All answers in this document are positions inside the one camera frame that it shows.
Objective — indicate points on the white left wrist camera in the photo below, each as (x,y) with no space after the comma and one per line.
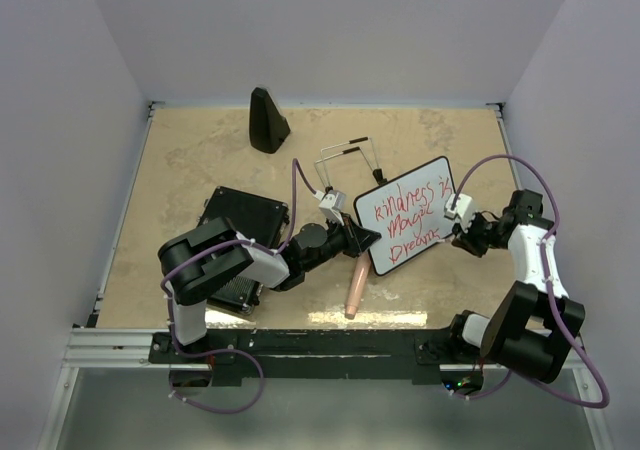
(331,204)

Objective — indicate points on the white whiteboard black frame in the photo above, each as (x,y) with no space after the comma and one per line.
(409,214)

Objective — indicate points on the pink toy microphone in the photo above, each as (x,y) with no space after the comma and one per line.
(357,286)

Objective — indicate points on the black hard case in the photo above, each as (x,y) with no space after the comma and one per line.
(255,217)

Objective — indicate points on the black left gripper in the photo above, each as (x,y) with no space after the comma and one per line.
(357,239)

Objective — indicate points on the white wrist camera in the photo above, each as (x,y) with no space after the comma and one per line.
(331,204)
(461,210)

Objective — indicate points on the wire whiteboard stand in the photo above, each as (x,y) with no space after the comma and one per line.
(362,147)

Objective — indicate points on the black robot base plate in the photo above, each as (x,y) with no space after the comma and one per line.
(226,357)

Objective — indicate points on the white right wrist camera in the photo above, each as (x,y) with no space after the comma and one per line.
(461,210)

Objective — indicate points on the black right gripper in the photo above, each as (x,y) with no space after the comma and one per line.
(466,240)

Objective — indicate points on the black cone-shaped object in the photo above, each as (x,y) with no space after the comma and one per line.
(268,127)

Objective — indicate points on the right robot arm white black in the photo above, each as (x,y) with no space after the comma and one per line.
(522,335)

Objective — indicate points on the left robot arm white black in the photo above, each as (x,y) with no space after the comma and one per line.
(197,264)

